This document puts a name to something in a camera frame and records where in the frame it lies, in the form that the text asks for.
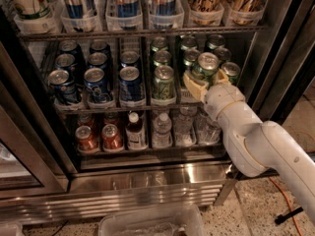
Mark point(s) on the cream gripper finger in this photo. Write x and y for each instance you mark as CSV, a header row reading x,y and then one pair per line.
x,y
198,88
221,78

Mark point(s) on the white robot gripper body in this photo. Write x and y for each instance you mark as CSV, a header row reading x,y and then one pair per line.
x,y
222,98

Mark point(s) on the green can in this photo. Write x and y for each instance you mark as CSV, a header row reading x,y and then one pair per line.
x,y
163,83
188,42
213,42
162,57
232,70
223,54
159,43
189,58
206,66

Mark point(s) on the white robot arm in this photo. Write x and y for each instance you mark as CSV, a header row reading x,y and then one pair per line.
x,y
253,145

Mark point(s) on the blue can front right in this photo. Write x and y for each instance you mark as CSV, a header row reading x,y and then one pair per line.
x,y
130,84

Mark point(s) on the red can back right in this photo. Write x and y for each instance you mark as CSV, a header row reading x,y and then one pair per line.
x,y
111,118

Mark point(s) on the red can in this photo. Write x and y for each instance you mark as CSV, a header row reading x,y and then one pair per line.
x,y
111,137
86,139
111,118
86,120

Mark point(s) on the blue can front middle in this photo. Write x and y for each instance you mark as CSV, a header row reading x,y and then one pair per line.
x,y
96,85

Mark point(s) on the red can front right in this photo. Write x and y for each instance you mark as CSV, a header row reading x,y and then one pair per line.
x,y
111,137

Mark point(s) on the stainless steel fridge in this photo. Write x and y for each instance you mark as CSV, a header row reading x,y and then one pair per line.
x,y
44,174

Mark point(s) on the blue can back middle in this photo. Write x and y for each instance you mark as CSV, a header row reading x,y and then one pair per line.
x,y
100,46

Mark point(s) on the red can back left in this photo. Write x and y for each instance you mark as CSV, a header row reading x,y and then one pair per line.
x,y
86,120

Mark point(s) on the blue silver tall can middle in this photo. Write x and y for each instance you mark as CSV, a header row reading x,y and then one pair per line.
x,y
127,0

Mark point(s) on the red can front left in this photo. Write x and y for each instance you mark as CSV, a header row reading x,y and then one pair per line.
x,y
86,139

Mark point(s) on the blue can front left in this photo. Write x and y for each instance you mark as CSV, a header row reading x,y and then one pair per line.
x,y
64,87

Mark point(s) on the blue can back left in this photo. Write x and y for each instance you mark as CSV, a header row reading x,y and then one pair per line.
x,y
73,47

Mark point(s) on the white tall can top shelf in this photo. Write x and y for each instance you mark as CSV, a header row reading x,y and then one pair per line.
x,y
32,9

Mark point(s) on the clear water bottle right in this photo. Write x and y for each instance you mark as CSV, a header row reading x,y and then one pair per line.
x,y
208,130

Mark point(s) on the clear water bottle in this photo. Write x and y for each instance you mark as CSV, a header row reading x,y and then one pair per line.
x,y
208,130
161,134

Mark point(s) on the clear water bottle left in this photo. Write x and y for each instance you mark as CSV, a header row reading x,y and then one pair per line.
x,y
161,134

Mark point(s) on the brown drink bottle white cap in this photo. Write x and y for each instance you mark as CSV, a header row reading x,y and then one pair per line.
x,y
136,137

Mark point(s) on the clear plastic bin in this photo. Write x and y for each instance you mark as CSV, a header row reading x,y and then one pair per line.
x,y
154,221

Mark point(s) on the black tripod leg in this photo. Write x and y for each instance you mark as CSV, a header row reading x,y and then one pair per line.
x,y
284,217

